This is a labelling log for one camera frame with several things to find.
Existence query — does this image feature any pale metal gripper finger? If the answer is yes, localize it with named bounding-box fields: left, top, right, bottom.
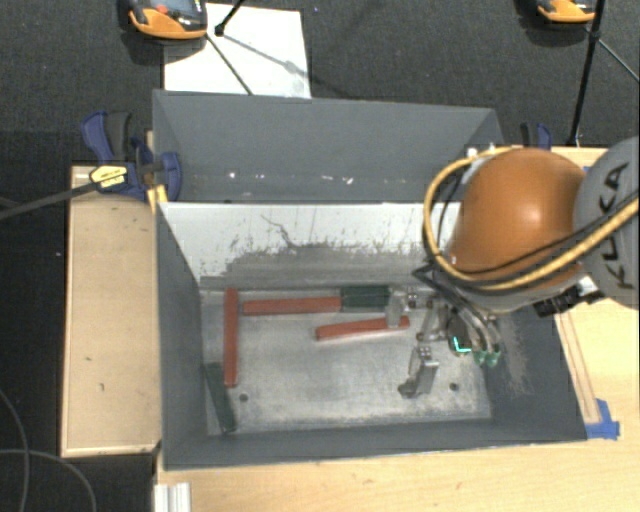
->
left=396, top=344, right=442, bottom=400
left=383, top=290, right=422, bottom=332

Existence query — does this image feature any dark green flat block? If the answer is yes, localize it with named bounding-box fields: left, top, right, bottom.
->
left=340, top=296, right=392, bottom=314
left=201, top=361, right=238, bottom=435
left=340, top=284, right=393, bottom=299

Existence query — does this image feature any red-brown flat block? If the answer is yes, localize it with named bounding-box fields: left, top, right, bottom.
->
left=222, top=287, right=241, bottom=389
left=241, top=296, right=344, bottom=317
left=314, top=315, right=412, bottom=343

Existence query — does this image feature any grey metal bin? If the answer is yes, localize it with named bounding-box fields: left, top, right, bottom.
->
left=151, top=88, right=589, bottom=472

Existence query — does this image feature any pale wood board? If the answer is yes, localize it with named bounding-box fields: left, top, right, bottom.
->
left=59, top=163, right=164, bottom=459

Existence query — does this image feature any black cylinder on white bracket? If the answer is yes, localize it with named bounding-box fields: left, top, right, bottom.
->
left=531, top=278, right=602, bottom=319

